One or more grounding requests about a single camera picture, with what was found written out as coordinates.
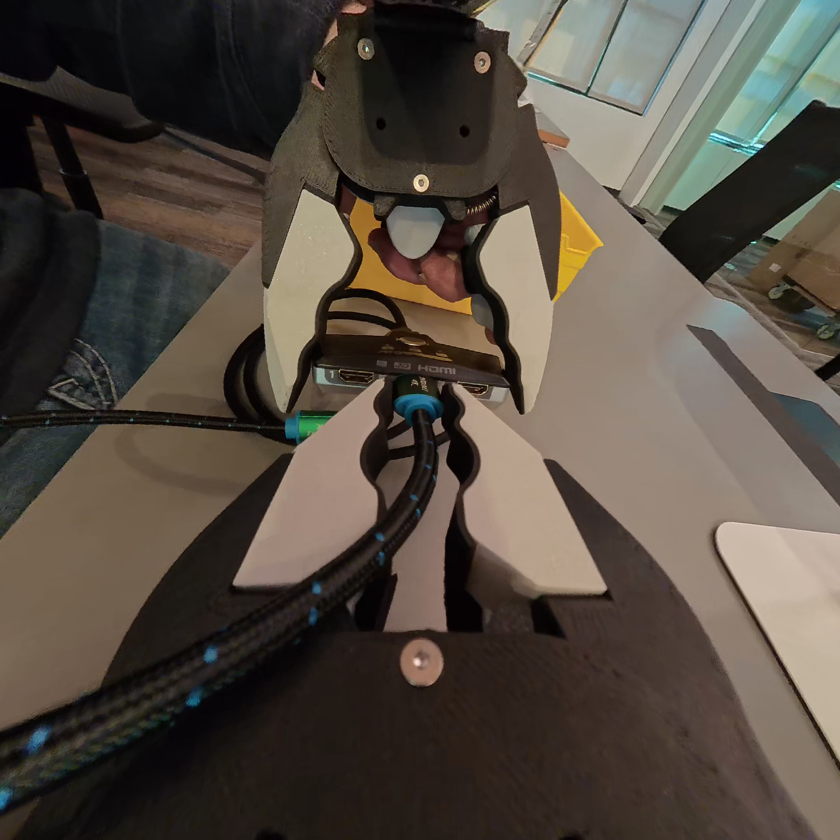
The person's left hand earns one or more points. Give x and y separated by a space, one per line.
439 275

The person's left forearm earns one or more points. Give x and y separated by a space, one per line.
216 59

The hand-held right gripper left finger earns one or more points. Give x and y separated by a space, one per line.
308 512

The yellow plastic bin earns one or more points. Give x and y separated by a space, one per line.
577 243

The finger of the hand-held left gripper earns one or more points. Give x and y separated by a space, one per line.
525 295
302 275

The dark grey hdmi switch box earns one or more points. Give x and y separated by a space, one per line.
407 358

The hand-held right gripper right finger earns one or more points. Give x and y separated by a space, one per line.
531 525

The wooden top desk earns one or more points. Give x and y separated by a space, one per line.
554 134

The person's blue jeans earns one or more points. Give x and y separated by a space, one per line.
151 315

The black high-back office chair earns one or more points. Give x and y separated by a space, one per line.
754 210

